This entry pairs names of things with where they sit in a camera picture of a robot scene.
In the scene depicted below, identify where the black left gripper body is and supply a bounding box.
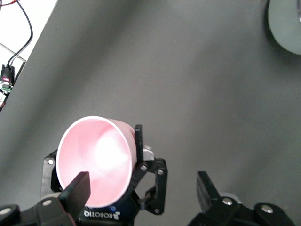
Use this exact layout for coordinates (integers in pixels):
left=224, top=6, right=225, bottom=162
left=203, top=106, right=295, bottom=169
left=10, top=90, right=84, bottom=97
left=78, top=186, right=144, bottom=224

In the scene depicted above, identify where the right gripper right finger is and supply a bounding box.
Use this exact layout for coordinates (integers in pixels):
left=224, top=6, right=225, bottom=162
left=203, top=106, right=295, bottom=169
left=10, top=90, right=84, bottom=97
left=188, top=170, right=296, bottom=226

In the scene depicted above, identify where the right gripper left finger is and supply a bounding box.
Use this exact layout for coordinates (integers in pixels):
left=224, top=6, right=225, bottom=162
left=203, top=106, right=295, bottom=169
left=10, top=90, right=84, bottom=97
left=0, top=171, right=92, bottom=226

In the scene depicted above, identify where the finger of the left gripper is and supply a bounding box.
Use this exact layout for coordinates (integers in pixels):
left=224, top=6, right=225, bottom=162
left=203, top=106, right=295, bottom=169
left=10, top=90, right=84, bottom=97
left=40, top=149, right=64, bottom=199
left=131, top=124, right=168, bottom=215

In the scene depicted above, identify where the pink plastic cup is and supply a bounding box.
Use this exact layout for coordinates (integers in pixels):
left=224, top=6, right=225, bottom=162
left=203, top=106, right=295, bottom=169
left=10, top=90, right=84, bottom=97
left=55, top=115, right=139, bottom=209

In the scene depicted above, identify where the black adapter with red light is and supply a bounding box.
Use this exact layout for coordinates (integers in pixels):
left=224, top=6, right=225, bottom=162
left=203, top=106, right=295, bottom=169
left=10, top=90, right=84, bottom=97
left=0, top=64, right=16, bottom=86

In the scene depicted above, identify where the grey-green cooking pot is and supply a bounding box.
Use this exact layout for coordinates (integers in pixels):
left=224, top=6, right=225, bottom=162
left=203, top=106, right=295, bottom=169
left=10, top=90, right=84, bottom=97
left=267, top=0, right=301, bottom=56

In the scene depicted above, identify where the black adapter cable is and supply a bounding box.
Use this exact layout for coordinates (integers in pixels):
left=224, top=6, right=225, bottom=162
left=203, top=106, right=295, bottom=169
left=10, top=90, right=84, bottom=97
left=7, top=0, right=34, bottom=67

